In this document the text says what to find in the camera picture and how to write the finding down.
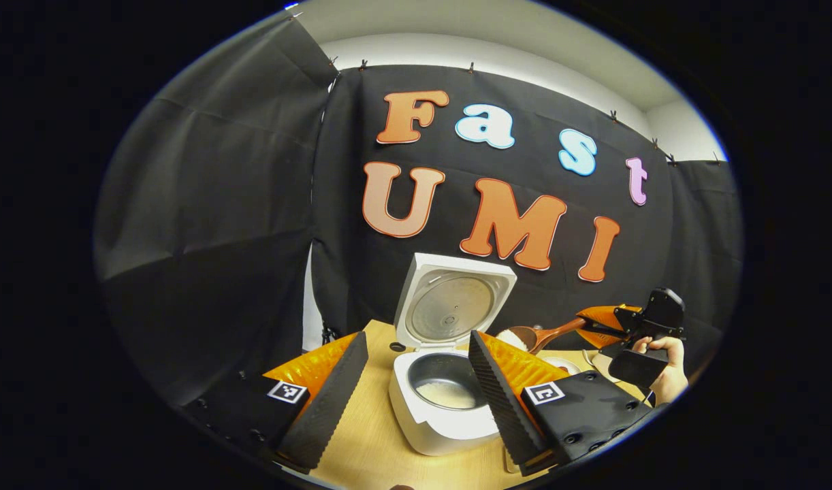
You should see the white rice cooker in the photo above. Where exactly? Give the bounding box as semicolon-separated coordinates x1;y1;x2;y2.
389;252;519;457

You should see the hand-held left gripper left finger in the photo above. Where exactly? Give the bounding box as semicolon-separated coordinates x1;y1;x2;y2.
181;331;369;475

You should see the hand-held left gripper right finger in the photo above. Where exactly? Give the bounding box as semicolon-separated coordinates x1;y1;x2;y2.
468;331;662;477

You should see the brown wooden spoon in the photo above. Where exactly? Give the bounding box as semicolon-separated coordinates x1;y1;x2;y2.
496;317;588;355

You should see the black backdrop cloth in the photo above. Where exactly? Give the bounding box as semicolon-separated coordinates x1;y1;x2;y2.
95;10;743;409

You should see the white round plate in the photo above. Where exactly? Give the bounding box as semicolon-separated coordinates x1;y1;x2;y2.
540;356;581;376

